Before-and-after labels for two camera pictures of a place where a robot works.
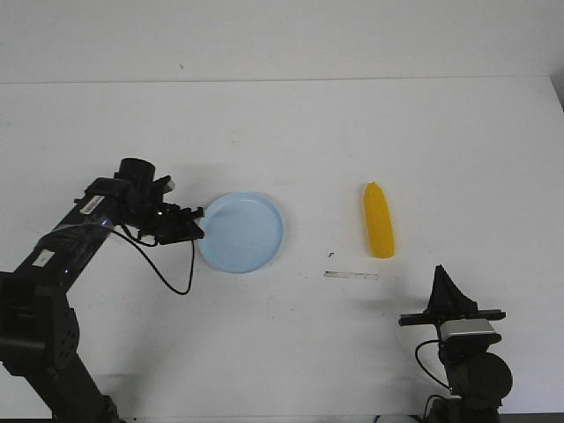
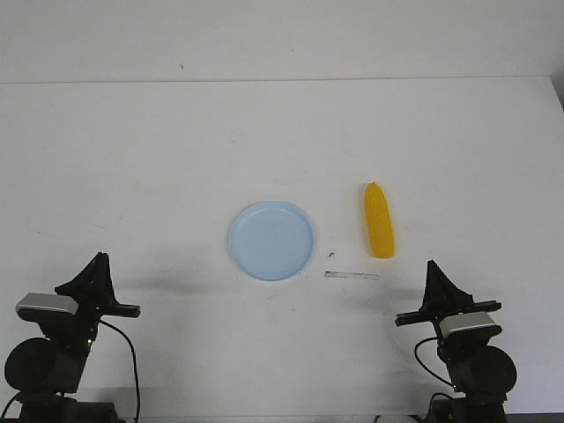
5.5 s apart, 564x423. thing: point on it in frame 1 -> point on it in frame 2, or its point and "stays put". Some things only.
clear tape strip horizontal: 351,275 stays put
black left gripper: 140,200 -> 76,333
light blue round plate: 243,233 -> 272,241
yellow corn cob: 380,222 stays put
